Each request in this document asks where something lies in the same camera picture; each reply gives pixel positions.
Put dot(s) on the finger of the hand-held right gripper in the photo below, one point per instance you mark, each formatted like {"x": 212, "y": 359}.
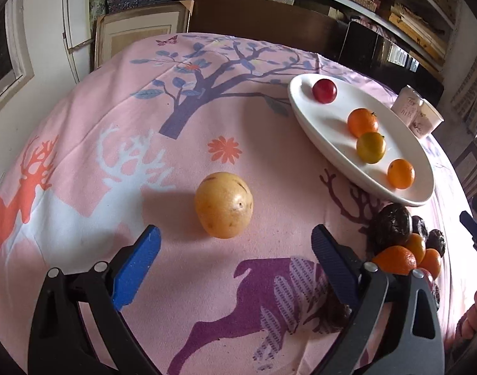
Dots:
{"x": 469, "y": 222}

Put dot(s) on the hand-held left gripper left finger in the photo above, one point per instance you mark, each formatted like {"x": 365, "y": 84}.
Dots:
{"x": 138, "y": 265}

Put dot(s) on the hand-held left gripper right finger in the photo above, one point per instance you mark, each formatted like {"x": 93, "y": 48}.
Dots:
{"x": 336, "y": 269}

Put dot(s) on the large orange tangerine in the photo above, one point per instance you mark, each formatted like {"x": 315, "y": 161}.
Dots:
{"x": 394, "y": 261}

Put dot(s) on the large red plum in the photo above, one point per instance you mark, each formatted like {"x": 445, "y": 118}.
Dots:
{"x": 429, "y": 277}

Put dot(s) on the large dark water chestnut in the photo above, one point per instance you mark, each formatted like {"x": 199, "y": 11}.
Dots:
{"x": 391, "y": 220}

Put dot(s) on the yellow potato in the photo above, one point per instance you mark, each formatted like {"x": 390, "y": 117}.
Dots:
{"x": 224, "y": 205}

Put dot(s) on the yellow-green tangerine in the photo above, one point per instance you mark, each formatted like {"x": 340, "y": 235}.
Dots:
{"x": 371, "y": 147}

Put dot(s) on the white oval plate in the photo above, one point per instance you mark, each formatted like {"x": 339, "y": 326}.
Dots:
{"x": 332, "y": 125}

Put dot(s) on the small red plum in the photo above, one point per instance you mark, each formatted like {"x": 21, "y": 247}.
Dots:
{"x": 324, "y": 90}

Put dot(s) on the dark wooden chair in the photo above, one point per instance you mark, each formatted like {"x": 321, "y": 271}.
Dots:
{"x": 472, "y": 168}

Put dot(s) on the pink printed tablecloth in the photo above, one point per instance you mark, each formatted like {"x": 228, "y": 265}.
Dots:
{"x": 144, "y": 164}

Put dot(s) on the printed paper cup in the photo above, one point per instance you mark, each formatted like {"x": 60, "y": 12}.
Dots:
{"x": 427, "y": 119}

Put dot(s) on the black screen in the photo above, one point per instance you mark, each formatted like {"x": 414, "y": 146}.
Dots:
{"x": 371, "y": 52}

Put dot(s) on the pink cloth bundle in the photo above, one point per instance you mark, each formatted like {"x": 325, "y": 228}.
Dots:
{"x": 369, "y": 24}

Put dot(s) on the white moulding strip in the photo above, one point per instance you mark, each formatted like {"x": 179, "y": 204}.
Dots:
{"x": 76, "y": 27}

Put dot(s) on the white framed window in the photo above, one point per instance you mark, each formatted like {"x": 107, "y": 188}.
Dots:
{"x": 8, "y": 47}

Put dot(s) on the dark wooden board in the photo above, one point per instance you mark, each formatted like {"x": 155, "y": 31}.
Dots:
{"x": 261, "y": 19}

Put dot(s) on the wooden picture frame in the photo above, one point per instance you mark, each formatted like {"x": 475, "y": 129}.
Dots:
{"x": 140, "y": 31}

